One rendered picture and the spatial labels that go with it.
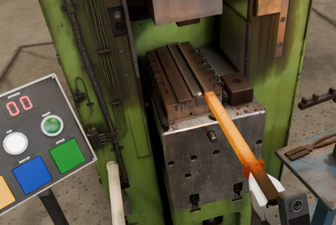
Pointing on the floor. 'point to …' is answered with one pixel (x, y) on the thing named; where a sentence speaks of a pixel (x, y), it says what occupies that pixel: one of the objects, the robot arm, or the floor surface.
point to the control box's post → (52, 207)
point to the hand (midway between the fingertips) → (257, 173)
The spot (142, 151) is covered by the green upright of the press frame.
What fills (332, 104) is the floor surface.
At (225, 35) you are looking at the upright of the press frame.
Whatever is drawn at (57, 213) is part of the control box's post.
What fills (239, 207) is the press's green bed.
